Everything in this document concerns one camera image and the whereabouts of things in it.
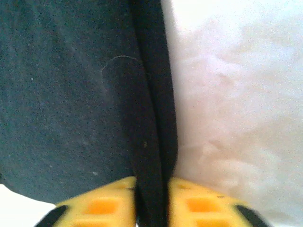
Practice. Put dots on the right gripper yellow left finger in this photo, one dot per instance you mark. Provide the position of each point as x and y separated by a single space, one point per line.
127 208

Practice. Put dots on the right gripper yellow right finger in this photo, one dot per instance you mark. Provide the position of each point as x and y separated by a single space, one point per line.
177 208

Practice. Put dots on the black t-shirt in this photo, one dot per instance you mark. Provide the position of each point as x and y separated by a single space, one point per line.
71 94

